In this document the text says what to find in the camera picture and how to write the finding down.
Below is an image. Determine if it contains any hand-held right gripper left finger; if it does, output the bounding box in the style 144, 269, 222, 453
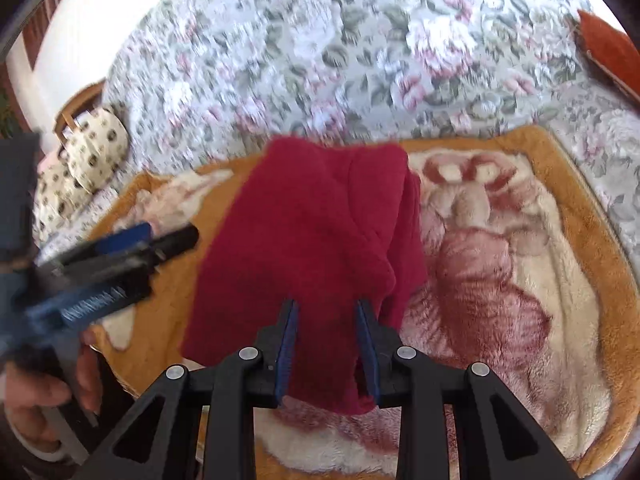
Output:
75, 300, 300, 480

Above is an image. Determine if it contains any dark patterned wall hanging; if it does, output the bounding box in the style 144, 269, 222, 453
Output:
0, 65, 31, 136

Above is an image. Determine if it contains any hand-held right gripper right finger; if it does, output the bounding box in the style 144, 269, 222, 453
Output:
355, 299, 576, 480

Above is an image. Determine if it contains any brown wooden slatted panel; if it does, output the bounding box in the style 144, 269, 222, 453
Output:
22, 0, 68, 71

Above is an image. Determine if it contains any wooden chair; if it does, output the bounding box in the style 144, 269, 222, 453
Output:
54, 80, 108, 151

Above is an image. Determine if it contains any rust orange cushion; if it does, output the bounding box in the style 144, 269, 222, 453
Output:
575, 9, 640, 106

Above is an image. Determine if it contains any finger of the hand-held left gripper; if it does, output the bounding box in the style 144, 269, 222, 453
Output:
97, 222, 152, 261
150, 225, 201, 263

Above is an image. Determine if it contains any orange-bordered plush floral blanket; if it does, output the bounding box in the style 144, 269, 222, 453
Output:
87, 125, 633, 480

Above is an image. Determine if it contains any dark red knit garment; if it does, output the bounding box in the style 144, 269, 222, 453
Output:
181, 136, 428, 416

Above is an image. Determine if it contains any floral bedspread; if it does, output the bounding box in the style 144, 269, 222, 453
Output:
32, 0, 640, 286

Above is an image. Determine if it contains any person's left hand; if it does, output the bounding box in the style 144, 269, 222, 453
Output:
4, 342, 102, 456

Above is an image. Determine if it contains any person's left forearm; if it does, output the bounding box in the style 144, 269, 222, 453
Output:
0, 410, 76, 480

